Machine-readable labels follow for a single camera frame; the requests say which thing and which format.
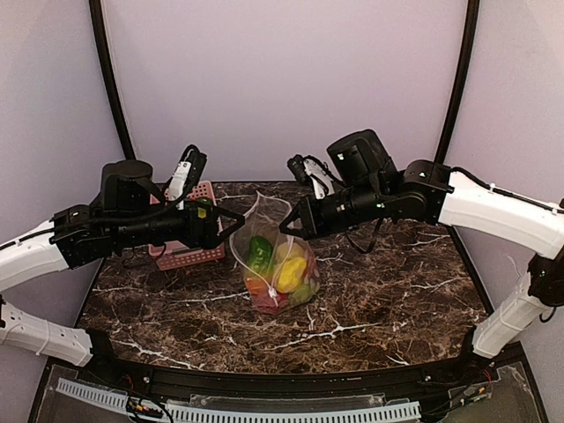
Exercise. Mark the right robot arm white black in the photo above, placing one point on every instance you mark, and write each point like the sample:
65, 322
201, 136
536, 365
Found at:
433, 193

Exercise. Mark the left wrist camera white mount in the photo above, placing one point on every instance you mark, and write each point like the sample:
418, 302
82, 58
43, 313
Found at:
186, 176

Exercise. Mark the pink plastic basket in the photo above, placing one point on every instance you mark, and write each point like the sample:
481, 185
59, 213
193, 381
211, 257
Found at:
174, 254

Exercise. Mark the white slotted cable duct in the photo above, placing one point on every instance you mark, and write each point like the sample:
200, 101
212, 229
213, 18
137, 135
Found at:
201, 408

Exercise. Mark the pale yellow toy food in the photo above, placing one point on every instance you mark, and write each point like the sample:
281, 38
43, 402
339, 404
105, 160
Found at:
286, 251

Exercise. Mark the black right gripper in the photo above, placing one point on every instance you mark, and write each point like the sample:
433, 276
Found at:
308, 218

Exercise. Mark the right black frame post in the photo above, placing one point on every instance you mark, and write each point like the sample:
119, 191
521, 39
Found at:
457, 91

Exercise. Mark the green toy vegetable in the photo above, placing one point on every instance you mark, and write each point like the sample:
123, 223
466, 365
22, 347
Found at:
260, 254

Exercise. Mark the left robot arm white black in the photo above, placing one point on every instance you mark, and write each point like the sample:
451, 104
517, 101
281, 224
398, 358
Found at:
129, 212

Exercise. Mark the black frame post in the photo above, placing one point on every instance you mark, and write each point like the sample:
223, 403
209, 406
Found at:
457, 91
100, 35

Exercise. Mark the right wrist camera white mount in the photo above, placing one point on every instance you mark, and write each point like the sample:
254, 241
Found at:
310, 171

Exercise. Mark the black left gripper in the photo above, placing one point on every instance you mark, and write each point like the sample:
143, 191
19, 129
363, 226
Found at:
211, 226

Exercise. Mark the black front rail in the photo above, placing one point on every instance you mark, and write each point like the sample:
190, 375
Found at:
417, 381

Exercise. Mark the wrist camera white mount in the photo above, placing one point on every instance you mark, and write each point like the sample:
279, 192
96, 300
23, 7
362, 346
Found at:
186, 176
310, 171

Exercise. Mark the light green toy lettuce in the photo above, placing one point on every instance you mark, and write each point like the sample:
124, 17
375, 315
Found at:
301, 295

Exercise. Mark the clear zip top bag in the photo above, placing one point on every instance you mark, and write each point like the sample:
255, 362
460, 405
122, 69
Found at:
279, 270

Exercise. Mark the red toy food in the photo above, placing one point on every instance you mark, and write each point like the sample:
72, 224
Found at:
264, 303

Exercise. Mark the left black frame post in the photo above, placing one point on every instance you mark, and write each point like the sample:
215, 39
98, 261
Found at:
100, 35

